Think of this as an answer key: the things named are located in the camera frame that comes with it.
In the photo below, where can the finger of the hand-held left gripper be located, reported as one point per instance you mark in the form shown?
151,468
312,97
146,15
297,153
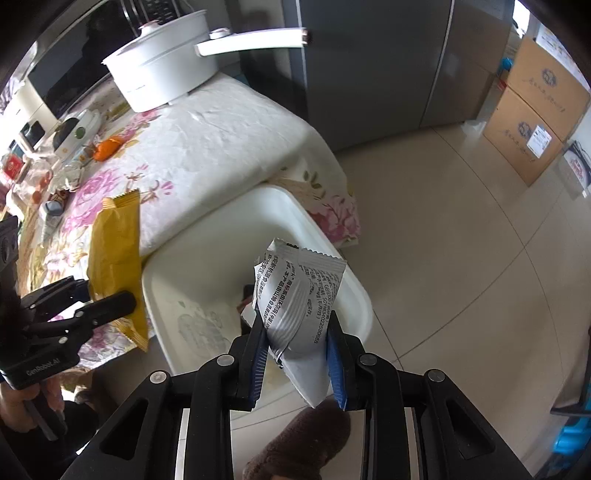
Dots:
106,307
60,288

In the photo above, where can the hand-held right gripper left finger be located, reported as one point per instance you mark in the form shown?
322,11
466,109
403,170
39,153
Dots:
256,369

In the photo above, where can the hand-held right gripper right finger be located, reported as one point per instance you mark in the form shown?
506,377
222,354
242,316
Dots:
337,369

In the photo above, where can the yellow snack packet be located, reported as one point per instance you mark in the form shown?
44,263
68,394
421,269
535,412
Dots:
115,258

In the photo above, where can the white silver snack packet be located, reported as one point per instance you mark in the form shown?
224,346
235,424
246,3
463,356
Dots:
300,314

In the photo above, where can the white plastic trash bin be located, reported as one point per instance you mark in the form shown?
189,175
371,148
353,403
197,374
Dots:
203,286

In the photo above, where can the person's left hand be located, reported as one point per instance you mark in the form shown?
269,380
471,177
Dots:
11,404

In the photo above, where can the crumpled grey wrapper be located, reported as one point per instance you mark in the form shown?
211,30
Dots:
54,210

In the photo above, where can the brown fuzzy slipper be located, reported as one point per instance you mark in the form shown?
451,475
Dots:
300,443

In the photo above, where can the person's dark pants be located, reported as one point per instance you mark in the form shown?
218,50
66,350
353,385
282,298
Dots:
78,438

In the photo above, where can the cream air fryer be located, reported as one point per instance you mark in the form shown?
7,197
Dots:
31,136

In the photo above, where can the white ceramic bowl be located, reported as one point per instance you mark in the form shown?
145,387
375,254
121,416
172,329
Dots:
81,129

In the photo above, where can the floral tablecloth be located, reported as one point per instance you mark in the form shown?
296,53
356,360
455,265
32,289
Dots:
207,152

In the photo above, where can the black microwave oven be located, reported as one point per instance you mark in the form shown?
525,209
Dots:
74,64

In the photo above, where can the white electric cooking pot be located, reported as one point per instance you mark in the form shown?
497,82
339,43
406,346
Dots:
161,64

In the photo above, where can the grey refrigerator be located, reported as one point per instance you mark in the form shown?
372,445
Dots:
369,69

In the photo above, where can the small printed box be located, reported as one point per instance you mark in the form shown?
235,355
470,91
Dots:
579,168

